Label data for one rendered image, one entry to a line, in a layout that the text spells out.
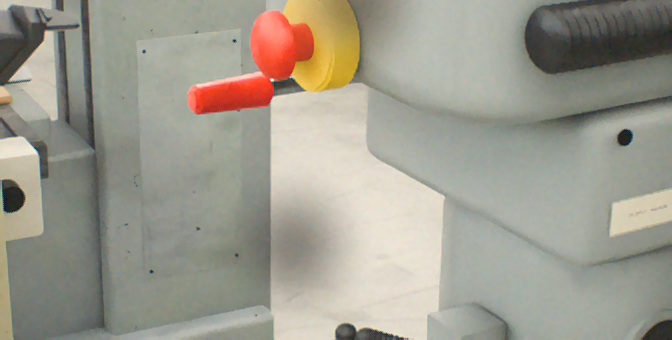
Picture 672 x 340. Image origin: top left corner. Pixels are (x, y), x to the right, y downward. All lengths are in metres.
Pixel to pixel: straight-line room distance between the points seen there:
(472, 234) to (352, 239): 3.97
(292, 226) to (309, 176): 0.53
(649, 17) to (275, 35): 0.20
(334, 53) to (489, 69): 0.10
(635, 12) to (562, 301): 0.24
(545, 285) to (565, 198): 0.11
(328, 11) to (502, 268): 0.25
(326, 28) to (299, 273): 3.88
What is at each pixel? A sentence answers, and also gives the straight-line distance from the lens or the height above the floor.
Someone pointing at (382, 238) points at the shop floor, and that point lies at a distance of 4.89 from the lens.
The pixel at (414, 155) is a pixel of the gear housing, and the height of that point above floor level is 1.65.
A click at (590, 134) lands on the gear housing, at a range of 0.75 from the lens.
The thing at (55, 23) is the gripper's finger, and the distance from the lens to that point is 1.62.
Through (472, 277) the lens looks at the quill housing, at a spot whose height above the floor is 1.57.
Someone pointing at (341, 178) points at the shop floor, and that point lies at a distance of 5.45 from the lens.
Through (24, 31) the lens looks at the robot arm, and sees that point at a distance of 1.60.
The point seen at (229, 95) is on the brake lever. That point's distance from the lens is 0.85.
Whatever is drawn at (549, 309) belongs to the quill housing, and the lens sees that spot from 0.87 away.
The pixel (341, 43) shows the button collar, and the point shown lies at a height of 1.77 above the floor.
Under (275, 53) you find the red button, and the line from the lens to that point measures 0.73.
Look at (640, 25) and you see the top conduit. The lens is 0.68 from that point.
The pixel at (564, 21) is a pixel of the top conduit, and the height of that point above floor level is 1.80.
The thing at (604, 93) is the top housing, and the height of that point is 1.75.
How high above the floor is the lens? 1.96
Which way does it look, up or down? 20 degrees down
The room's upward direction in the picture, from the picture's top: 1 degrees clockwise
